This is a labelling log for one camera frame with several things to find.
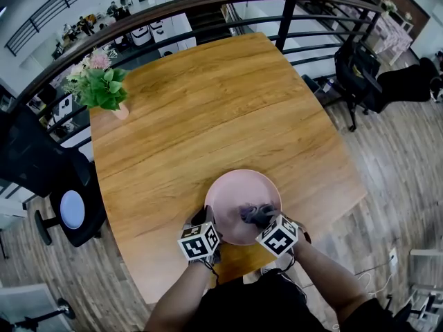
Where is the black stand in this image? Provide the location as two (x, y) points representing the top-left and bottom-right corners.
(0, 297), (76, 332)

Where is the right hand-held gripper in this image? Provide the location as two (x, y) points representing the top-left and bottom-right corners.
(247, 204), (312, 257)

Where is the black mesh office chair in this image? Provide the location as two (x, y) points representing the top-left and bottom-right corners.
(334, 41), (440, 133)
(0, 109), (107, 248)

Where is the white round disc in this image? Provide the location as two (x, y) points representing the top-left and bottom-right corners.
(60, 190), (86, 230)

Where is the table with pink checked cloth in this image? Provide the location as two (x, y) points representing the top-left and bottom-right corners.
(366, 10), (415, 65)

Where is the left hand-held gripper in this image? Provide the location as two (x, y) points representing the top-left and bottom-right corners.
(177, 205), (222, 261)

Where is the white metal rack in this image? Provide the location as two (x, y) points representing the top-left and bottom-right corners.
(383, 249), (443, 332)

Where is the dark staircase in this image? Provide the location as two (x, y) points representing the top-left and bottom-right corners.
(171, 0), (233, 44)

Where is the black backpack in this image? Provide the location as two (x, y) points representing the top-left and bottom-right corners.
(334, 43), (381, 96)

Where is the person's white shoe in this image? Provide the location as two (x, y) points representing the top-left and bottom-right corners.
(260, 252), (295, 277)

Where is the artificial flower bouquet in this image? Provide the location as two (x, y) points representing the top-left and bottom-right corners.
(63, 46), (129, 111)

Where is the pink round plate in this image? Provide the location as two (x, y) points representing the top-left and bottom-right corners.
(204, 169), (282, 247)

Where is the person's black clothing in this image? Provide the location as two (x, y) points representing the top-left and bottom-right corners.
(193, 270), (399, 332)

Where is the person's right forearm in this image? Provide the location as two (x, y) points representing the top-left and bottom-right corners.
(292, 232), (370, 321)

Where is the white panel board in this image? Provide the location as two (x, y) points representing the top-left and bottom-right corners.
(0, 284), (70, 332)

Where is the grey cleaning cloth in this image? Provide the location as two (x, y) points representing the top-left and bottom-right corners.
(237, 201), (266, 223)

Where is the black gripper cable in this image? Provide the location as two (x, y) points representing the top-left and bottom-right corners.
(276, 250), (309, 304)
(206, 257), (221, 285)

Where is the person's left forearm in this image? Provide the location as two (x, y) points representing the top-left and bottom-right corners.
(143, 259), (217, 332)

